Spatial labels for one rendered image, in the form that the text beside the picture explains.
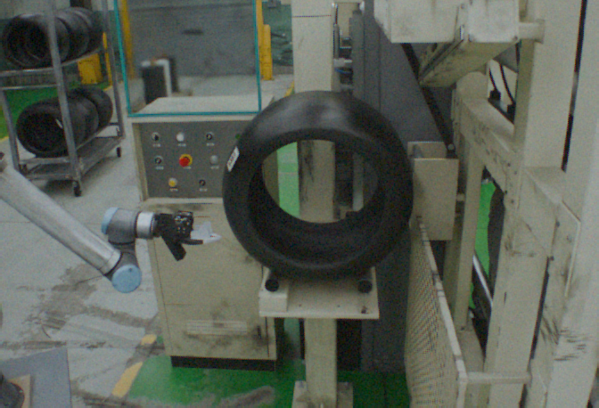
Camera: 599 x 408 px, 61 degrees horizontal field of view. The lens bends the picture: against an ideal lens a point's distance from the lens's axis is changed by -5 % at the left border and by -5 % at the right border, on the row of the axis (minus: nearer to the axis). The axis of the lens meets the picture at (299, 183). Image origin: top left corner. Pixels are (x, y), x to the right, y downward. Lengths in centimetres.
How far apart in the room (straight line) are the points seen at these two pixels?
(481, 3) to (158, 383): 224
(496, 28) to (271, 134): 66
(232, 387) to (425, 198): 135
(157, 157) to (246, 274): 64
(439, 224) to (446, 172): 19
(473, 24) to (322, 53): 80
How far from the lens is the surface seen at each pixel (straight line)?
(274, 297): 165
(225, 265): 236
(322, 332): 218
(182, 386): 269
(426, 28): 113
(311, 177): 186
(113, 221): 175
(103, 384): 282
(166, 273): 246
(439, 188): 182
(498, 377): 123
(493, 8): 106
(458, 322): 212
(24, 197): 157
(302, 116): 142
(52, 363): 201
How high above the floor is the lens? 177
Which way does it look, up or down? 21 degrees down
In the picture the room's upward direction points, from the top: 2 degrees counter-clockwise
